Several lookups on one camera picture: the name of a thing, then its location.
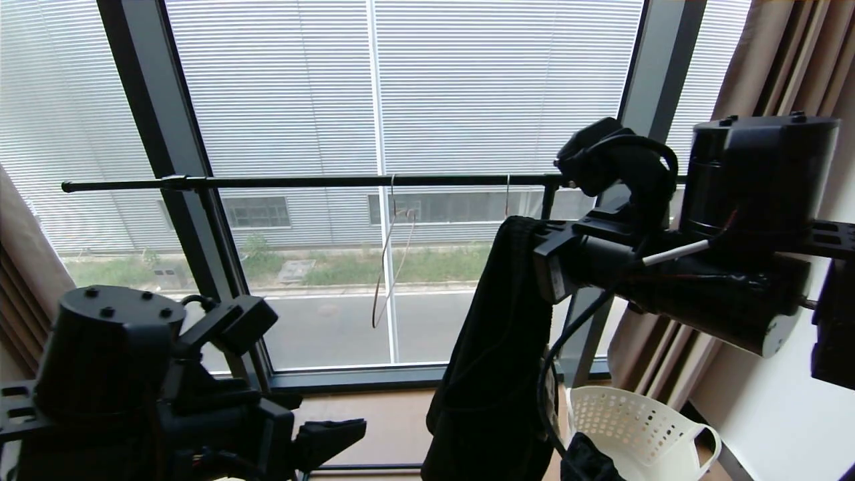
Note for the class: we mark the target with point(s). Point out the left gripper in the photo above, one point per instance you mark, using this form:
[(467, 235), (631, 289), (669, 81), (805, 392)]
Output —
[(227, 441)]

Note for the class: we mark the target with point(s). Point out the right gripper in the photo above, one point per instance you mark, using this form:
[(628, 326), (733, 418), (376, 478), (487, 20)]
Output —
[(701, 294)]

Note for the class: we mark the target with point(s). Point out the black shorts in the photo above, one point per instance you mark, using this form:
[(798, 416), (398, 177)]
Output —
[(494, 347)]

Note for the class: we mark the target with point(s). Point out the pink clothes hanger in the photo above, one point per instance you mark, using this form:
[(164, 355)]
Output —
[(507, 194), (393, 190)]

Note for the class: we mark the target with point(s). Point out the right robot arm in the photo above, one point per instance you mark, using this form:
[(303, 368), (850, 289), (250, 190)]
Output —
[(755, 174)]

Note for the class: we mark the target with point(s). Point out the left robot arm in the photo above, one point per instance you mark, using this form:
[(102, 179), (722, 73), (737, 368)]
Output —
[(100, 347)]

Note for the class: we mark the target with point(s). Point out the white laundry basket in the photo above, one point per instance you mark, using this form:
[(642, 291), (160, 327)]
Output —
[(668, 461)]

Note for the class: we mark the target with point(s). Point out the black clothes rack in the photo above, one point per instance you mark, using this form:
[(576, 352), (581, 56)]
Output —
[(300, 181)]

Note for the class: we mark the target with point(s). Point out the black garment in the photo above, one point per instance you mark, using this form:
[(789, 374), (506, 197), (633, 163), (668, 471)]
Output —
[(588, 461)]

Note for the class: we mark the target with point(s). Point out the brown curtain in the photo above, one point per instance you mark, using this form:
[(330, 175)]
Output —
[(768, 53), (27, 267)]

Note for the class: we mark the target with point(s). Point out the window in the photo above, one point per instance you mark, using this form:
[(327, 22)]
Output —
[(300, 100)]

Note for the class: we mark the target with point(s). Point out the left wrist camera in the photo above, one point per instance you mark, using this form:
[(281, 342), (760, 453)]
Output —
[(247, 324)]

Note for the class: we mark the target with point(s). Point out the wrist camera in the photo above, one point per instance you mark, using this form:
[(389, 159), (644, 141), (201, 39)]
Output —
[(247, 324), (601, 160)]

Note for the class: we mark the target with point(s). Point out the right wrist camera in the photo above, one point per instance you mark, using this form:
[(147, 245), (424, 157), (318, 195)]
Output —
[(601, 160)]

